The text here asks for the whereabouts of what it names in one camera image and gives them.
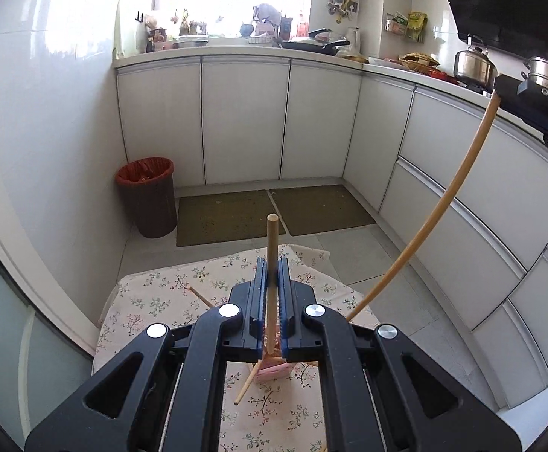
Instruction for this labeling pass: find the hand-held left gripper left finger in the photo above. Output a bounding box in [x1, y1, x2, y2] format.
[24, 257, 271, 452]

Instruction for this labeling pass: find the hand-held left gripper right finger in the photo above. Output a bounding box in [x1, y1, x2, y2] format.
[276, 257, 523, 452]

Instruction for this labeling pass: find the light bamboo chopstick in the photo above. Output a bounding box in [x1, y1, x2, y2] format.
[265, 214, 279, 357]
[346, 94, 501, 322]
[188, 285, 213, 308]
[233, 362, 262, 407]

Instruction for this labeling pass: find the pink perforated chopstick holder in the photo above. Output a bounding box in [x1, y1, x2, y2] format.
[254, 325, 290, 382]

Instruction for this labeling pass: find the steel pot with lid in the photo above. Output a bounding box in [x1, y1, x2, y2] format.
[454, 44, 498, 86]

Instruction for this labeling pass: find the black range hood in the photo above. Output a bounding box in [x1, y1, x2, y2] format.
[431, 0, 548, 64]

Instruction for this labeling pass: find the floral tablecloth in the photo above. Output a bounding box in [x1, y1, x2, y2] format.
[90, 243, 382, 452]

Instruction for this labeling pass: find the white base cabinet with drawers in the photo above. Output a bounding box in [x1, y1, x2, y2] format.
[342, 73, 548, 410]

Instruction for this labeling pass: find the woven basket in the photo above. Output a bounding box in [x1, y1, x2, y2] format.
[399, 52, 440, 73]

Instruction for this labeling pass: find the yellow packet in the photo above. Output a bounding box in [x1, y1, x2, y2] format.
[406, 12, 429, 43]

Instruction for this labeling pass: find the brown trash bin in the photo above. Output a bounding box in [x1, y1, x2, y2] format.
[115, 157, 178, 239]

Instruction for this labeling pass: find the red trash bag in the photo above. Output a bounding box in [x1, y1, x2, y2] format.
[115, 157, 176, 185]

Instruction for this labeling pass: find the white base cabinet under window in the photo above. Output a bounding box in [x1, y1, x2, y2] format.
[115, 54, 364, 189]

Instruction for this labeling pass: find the black frying pan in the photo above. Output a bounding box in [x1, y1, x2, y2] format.
[281, 28, 351, 56]

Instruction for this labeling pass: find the steel basin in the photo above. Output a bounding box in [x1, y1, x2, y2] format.
[171, 35, 210, 49]

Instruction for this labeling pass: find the frosted glass sliding door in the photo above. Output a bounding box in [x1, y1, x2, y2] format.
[0, 179, 100, 452]

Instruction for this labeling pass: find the grey bundle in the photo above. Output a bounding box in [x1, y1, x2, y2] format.
[254, 4, 282, 36]

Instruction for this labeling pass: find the row of small jars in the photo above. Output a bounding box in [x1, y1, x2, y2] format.
[145, 9, 256, 52]

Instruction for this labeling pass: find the white cutting board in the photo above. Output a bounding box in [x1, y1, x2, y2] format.
[114, 0, 138, 60]

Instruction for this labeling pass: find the wall rack with packets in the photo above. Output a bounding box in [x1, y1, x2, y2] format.
[383, 12, 409, 36]

